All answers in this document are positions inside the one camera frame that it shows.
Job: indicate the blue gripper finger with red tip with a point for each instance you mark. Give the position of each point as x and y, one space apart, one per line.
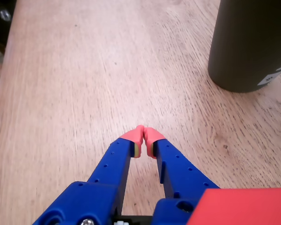
100 187
178 171

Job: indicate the tall gray cup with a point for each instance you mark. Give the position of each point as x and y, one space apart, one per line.
246 47

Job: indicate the black backpack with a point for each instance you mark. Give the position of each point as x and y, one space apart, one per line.
0 28

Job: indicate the red camera mount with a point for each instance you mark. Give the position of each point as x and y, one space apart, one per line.
243 208

